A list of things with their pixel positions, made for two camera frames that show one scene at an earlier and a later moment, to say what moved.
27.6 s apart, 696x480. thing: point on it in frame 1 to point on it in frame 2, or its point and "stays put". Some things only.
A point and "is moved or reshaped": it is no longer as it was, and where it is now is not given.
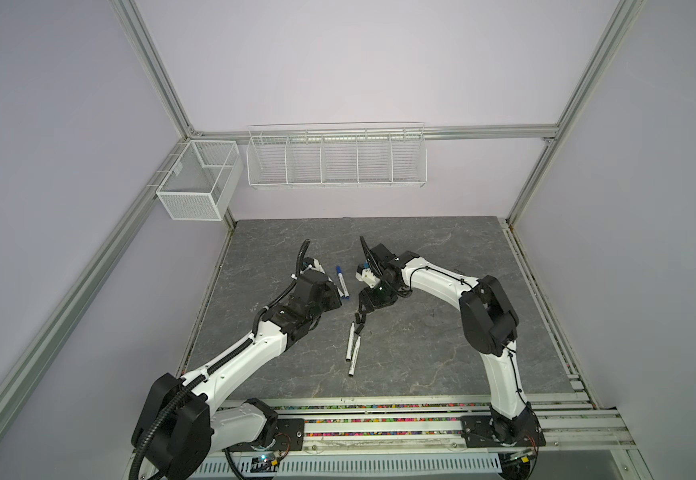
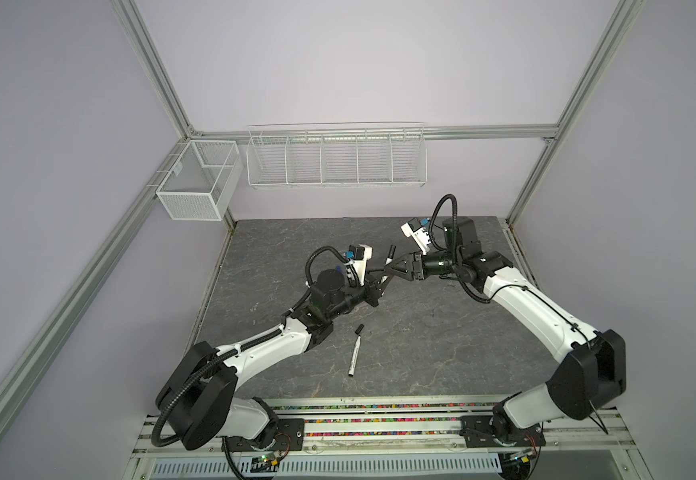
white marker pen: [350, 341] is moved or reshaped
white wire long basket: [336, 155] stays put
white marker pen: [354, 360] stays put
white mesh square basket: [200, 185] stays put
